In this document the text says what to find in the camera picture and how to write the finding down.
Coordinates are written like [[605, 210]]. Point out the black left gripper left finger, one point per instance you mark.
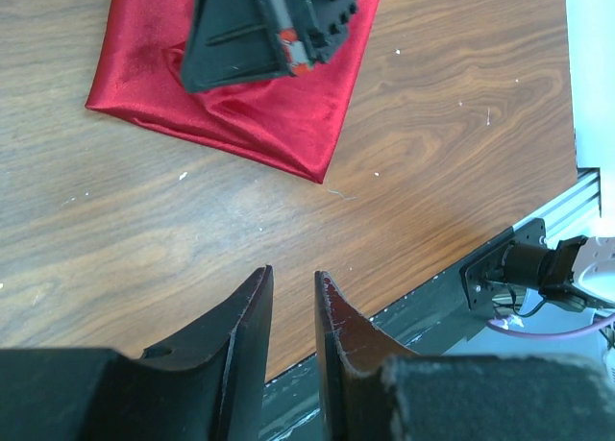
[[203, 382]]

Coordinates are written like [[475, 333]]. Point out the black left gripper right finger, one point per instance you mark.
[[374, 388]]

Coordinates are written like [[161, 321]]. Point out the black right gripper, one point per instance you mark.
[[242, 41]]

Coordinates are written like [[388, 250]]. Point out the red cloth napkin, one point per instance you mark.
[[290, 123]]

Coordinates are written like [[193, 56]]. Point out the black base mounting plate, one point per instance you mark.
[[429, 319]]

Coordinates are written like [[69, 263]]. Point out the aluminium frame rail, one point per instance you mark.
[[571, 212]]

